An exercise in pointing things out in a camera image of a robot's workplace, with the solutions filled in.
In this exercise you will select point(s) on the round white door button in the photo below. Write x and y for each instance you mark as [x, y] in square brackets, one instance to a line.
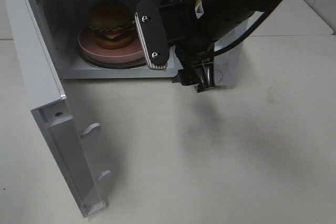
[218, 76]

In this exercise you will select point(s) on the glass microwave turntable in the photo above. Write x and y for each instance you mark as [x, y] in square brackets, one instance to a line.
[118, 64]

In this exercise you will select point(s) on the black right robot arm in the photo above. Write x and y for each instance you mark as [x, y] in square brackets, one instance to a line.
[219, 17]

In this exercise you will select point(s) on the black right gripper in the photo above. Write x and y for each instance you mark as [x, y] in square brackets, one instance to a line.
[181, 28]

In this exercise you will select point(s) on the toy burger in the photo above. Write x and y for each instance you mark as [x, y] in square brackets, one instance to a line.
[112, 24]

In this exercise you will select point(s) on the white microwave door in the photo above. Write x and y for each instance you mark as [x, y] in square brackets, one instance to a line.
[49, 105]

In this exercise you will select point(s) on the pink round plate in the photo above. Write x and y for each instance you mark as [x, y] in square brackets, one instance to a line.
[85, 40]

